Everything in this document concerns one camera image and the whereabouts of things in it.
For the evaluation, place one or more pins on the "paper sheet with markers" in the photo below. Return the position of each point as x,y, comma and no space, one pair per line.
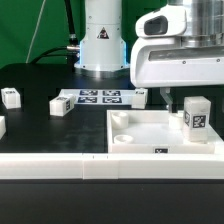
100,97

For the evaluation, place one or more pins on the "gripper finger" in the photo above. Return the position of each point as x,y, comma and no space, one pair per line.
166,95

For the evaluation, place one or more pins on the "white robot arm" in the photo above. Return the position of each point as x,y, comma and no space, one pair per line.
102,50

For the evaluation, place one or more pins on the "white obstacle fence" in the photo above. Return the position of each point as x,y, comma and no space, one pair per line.
110,166

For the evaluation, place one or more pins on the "white square tabletop part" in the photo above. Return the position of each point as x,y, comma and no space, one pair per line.
154,131

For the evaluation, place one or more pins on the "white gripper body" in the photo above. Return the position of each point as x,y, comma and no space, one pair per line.
179,45

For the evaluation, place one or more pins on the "white block left edge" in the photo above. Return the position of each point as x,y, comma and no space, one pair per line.
2,126

